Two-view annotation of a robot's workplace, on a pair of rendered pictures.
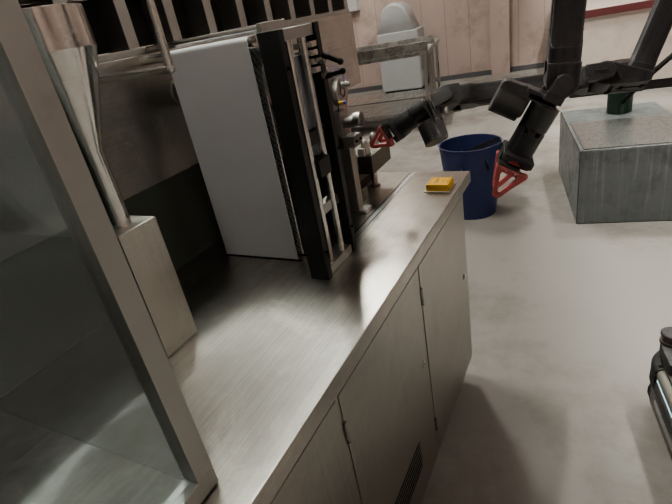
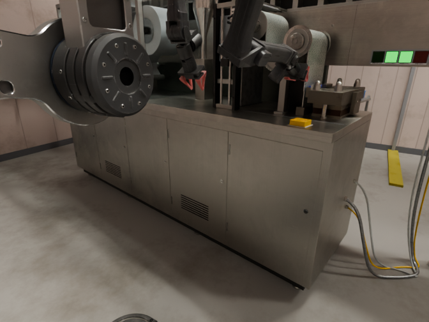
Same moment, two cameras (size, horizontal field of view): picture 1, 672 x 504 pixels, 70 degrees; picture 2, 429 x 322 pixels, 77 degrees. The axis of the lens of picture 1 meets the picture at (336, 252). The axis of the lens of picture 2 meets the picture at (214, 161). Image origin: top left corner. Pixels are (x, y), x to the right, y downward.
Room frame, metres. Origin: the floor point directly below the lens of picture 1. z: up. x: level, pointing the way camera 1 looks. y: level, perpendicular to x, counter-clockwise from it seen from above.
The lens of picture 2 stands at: (1.24, -1.57, 1.16)
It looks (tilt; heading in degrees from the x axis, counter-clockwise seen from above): 20 degrees down; 99
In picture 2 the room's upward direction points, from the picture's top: 1 degrees clockwise
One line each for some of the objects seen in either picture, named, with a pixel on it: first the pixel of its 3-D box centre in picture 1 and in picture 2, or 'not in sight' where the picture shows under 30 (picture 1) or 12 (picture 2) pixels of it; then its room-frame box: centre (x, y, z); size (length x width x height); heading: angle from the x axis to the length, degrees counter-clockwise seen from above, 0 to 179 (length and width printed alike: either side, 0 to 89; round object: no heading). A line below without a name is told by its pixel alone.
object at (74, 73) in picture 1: (117, 217); (203, 56); (0.85, 0.38, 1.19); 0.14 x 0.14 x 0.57
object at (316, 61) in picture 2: not in sight; (315, 71); (1.53, -0.01, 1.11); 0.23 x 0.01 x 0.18; 59
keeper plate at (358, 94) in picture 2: not in sight; (356, 102); (1.74, -0.07, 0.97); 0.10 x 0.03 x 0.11; 59
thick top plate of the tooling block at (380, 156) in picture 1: (328, 159); (338, 94); (1.65, -0.04, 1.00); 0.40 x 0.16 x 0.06; 59
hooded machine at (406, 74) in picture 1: (402, 47); not in sight; (8.88, -1.80, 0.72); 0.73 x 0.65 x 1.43; 69
